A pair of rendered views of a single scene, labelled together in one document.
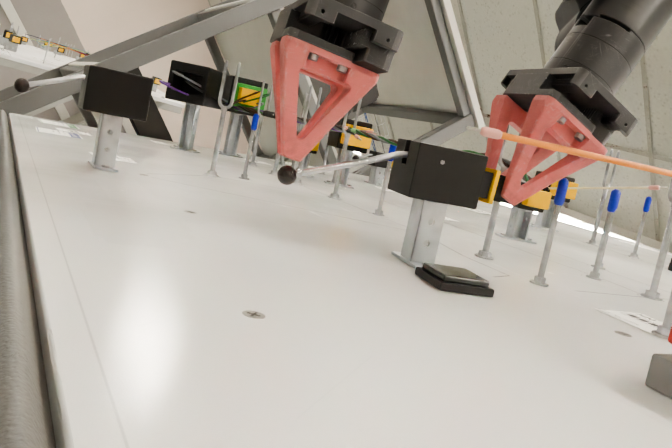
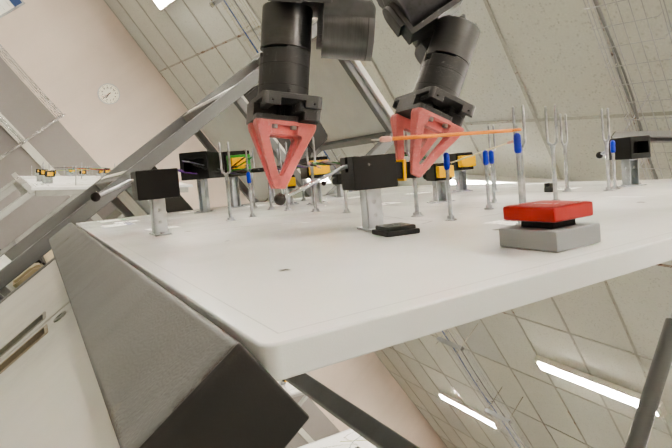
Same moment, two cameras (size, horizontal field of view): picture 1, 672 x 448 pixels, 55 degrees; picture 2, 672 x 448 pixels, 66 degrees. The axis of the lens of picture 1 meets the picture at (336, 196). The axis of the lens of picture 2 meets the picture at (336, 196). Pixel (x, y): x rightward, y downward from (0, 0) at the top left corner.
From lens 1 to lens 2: 0.13 m
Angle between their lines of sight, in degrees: 3
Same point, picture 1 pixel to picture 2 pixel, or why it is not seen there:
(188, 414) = (267, 303)
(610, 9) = (440, 46)
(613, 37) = (446, 62)
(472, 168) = (388, 162)
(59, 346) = (196, 299)
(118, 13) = (117, 132)
